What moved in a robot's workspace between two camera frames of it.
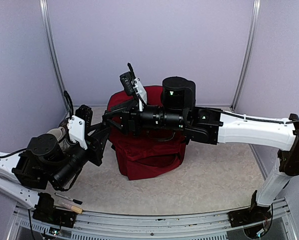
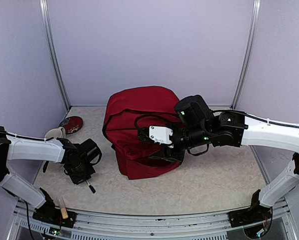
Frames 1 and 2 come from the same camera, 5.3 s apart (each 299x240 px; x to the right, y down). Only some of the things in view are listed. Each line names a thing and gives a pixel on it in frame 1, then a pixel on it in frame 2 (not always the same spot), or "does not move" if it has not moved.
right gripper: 131,112 -> 165,153
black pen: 75,201 -> 91,187
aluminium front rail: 193,225 does not move
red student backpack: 144,152 does not move
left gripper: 96,146 -> 77,181
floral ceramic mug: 59,132 does not move
